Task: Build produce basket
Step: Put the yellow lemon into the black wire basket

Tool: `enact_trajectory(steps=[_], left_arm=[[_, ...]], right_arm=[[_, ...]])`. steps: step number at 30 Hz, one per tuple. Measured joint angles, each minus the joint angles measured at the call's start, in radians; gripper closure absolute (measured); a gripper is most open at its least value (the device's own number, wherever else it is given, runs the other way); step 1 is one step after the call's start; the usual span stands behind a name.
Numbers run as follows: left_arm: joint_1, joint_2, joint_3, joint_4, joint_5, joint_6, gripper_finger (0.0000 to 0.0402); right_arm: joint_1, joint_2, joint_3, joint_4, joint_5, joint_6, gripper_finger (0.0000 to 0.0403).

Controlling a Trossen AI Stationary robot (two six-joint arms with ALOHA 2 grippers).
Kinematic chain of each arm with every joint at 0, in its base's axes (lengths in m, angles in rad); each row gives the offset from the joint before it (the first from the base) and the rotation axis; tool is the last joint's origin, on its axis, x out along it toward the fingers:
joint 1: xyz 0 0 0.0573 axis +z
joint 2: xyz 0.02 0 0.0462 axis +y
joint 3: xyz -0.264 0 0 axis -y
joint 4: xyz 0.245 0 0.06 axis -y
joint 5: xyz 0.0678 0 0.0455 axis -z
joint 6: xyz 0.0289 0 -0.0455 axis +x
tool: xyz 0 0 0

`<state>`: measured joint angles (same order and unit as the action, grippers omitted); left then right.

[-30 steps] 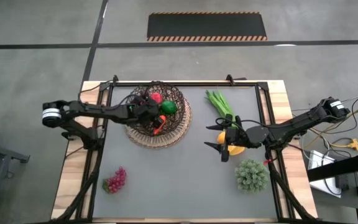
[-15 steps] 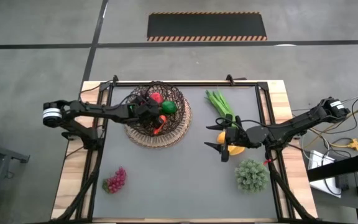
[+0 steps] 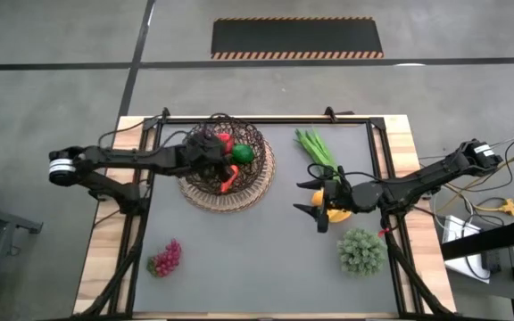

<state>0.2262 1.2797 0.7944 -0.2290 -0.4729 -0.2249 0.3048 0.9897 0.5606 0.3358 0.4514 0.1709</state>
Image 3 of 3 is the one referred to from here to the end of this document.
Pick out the orange toy carrot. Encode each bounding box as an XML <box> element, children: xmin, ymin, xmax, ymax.
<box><xmin>220</xmin><ymin>164</ymin><xmax>240</xmax><ymax>194</ymax></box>

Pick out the black metal table frame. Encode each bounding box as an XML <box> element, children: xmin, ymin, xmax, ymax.
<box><xmin>78</xmin><ymin>106</ymin><xmax>457</xmax><ymax>321</ymax></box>

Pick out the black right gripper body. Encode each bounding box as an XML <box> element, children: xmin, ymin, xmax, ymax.
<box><xmin>326</xmin><ymin>180</ymin><xmax>365</xmax><ymax>213</ymax></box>

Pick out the green toy lime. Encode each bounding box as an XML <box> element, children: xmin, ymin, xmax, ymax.
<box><xmin>231</xmin><ymin>143</ymin><xmax>256</xmax><ymax>165</ymax></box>

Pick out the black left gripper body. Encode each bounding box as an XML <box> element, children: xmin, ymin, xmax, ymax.
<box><xmin>184</xmin><ymin>131</ymin><xmax>227</xmax><ymax>173</ymax></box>

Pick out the round green artificial plant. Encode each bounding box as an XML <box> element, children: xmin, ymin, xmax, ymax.
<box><xmin>336</xmin><ymin>227</ymin><xmax>388</xmax><ymax>277</ymax></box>

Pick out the red toy bell pepper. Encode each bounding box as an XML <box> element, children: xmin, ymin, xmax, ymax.
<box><xmin>218</xmin><ymin>132</ymin><xmax>235</xmax><ymax>156</ymax></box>

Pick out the white box beside table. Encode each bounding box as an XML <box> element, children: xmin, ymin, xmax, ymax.
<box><xmin>442</xmin><ymin>215</ymin><xmax>493</xmax><ymax>284</ymax></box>

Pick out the green toy leek bunch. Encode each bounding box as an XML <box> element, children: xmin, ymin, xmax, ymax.
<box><xmin>294</xmin><ymin>128</ymin><xmax>343</xmax><ymax>184</ymax></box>

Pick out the red toy grape bunch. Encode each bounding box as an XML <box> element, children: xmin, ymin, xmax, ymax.
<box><xmin>146</xmin><ymin>238</ymin><xmax>183</xmax><ymax>279</ymax></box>

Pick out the black hazard-striped floor mat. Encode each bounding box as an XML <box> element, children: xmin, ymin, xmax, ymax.
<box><xmin>211</xmin><ymin>16</ymin><xmax>385</xmax><ymax>61</ymax></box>

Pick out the grey table mat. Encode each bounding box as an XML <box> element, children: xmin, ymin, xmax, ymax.
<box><xmin>132</xmin><ymin>122</ymin><xmax>400</xmax><ymax>314</ymax></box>

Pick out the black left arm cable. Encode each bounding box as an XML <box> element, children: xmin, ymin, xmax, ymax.
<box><xmin>98</xmin><ymin>116</ymin><xmax>195</xmax><ymax>151</ymax></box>

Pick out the yellow power splitter plug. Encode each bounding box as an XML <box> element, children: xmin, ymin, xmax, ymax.
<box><xmin>497</xmin><ymin>198</ymin><xmax>514</xmax><ymax>218</ymax></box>

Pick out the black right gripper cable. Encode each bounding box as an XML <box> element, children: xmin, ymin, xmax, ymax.
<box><xmin>306</xmin><ymin>163</ymin><xmax>374</xmax><ymax>184</ymax></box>

